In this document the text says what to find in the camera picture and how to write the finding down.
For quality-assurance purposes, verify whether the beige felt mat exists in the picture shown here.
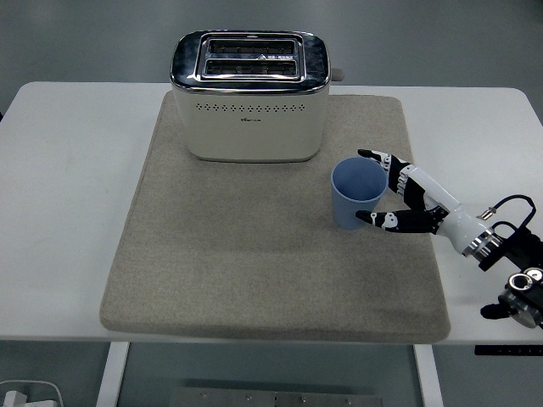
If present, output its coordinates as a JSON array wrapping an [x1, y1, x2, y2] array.
[[98, 92, 451, 342]]

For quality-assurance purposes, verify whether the white plug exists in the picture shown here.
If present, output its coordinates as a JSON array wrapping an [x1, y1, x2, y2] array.
[[2, 390, 29, 407]]

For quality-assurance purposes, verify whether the black table control panel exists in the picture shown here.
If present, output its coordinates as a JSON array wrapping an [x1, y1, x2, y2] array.
[[473, 345, 543, 356]]

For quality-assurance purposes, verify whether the grey metal plate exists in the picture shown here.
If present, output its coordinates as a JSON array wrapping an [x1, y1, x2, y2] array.
[[169, 386, 385, 407]]

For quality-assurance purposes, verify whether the cream and chrome toaster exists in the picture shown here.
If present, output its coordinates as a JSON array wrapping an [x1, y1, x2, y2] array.
[[169, 29, 345, 164]]

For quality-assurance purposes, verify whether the blue plastic cup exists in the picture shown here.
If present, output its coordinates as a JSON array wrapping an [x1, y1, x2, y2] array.
[[330, 157, 389, 231]]

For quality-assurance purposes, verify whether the white plastic tray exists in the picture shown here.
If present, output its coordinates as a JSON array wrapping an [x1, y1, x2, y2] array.
[[0, 380, 64, 407]]

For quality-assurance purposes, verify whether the white table leg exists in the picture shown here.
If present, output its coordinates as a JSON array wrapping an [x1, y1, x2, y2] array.
[[413, 343, 445, 407], [95, 341, 131, 407]]

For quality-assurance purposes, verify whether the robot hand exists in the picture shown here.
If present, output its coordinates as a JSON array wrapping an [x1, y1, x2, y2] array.
[[355, 148, 493, 254]]

